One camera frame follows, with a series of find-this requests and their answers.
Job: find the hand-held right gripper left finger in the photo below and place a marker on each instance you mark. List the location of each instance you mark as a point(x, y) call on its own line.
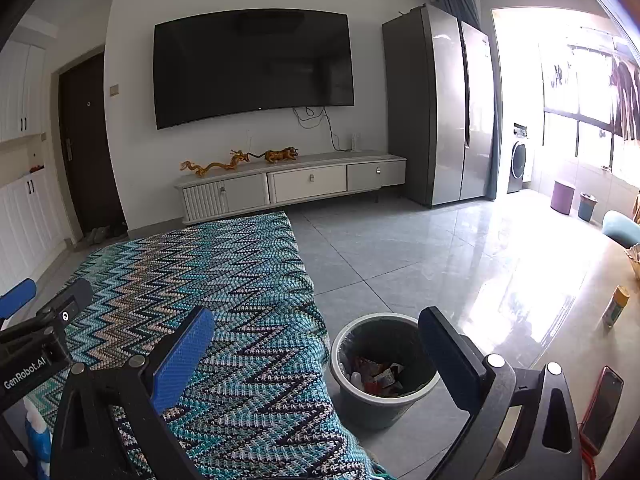
point(182, 355)

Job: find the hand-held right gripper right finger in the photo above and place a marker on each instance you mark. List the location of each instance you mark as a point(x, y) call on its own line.
point(450, 355)

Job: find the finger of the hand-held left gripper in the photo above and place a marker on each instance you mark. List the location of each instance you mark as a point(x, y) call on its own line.
point(17, 296)
point(70, 300)

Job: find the grey trash bin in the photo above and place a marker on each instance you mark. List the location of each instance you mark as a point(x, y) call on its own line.
point(380, 410)

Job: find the grey slippers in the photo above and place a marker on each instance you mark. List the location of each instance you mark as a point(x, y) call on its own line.
point(97, 235)

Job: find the blue plastic bottle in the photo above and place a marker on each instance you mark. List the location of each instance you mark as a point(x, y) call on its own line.
point(37, 432)

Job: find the zigzag knitted blanket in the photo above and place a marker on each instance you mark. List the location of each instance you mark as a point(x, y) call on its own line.
point(225, 270)

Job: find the dark brown door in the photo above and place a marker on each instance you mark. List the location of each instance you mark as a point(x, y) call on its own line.
point(90, 150)

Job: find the phone with red case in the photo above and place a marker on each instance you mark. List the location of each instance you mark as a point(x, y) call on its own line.
point(602, 410)

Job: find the yellow cap spray bottle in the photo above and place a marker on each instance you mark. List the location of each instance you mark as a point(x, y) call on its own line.
point(615, 315)

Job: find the long golden dragon figurine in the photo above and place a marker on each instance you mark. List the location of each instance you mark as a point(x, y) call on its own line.
point(200, 169)

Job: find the purple stool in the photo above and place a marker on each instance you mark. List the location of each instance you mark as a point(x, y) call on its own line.
point(563, 197)

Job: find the small blue bin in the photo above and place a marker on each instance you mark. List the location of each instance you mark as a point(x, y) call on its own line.
point(587, 207)

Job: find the washing machine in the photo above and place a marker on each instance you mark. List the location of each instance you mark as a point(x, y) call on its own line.
point(520, 165)

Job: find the wicker basket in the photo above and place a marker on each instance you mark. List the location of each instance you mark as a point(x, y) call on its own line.
point(635, 267)

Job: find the short golden dragon figurine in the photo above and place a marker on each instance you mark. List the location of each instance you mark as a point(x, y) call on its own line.
point(239, 157)

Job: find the white TV cabinet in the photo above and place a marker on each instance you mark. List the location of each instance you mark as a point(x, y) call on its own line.
point(305, 182)

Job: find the light blue chair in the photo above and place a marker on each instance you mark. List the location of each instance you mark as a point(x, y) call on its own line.
point(620, 227)

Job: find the golden tiger figurine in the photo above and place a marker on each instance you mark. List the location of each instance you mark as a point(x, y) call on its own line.
point(280, 155)

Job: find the white router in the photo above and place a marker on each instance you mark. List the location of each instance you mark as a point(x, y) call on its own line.
point(355, 142)

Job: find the grey refrigerator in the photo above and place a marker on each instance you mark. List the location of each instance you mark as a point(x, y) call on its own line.
point(440, 110)

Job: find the hanging dark clothes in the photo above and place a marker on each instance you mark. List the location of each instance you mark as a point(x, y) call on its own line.
point(625, 95)

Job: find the white wall cabinets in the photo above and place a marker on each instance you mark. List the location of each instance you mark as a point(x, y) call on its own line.
point(25, 215)

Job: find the wall light switch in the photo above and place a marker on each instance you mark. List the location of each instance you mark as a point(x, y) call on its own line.
point(114, 90)

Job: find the black wall television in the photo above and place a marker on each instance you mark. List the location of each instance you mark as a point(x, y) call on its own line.
point(250, 65)

